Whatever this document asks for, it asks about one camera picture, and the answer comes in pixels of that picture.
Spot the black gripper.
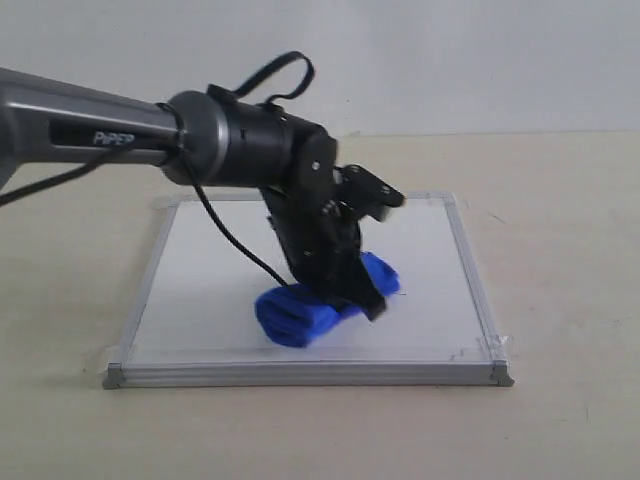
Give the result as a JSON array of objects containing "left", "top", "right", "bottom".
[{"left": 263, "top": 188, "right": 388, "bottom": 322}]

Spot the blue microfiber cloth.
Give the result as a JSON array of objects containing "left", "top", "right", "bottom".
[{"left": 253, "top": 251, "right": 401, "bottom": 349}]

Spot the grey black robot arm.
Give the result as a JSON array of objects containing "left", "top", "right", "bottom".
[{"left": 1, "top": 69, "right": 403, "bottom": 319}]

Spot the clear tape back right corner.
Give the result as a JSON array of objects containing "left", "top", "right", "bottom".
[{"left": 409, "top": 191, "right": 448, "bottom": 208}]

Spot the clear tape front right corner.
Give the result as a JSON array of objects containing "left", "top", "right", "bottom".
[{"left": 476, "top": 333, "right": 515, "bottom": 363}]

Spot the clear tape front left corner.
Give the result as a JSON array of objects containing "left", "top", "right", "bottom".
[{"left": 82, "top": 345, "right": 135, "bottom": 376}]

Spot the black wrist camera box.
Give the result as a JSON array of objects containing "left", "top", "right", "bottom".
[{"left": 336, "top": 164, "right": 406, "bottom": 222}]

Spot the white board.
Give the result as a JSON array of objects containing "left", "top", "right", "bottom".
[{"left": 103, "top": 192, "right": 513, "bottom": 389}]

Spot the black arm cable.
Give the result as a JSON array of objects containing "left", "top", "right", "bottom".
[{"left": 0, "top": 49, "right": 317, "bottom": 290}]

